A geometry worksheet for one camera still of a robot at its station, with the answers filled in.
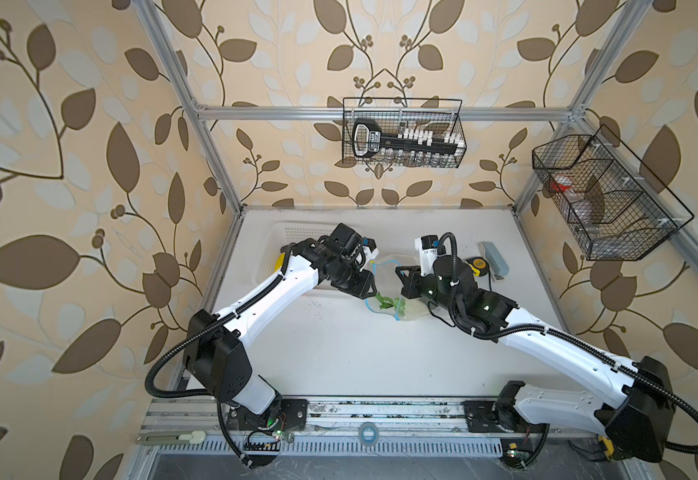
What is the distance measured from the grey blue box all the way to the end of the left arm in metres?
0.50

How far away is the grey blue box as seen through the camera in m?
0.99

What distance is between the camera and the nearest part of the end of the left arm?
57cm
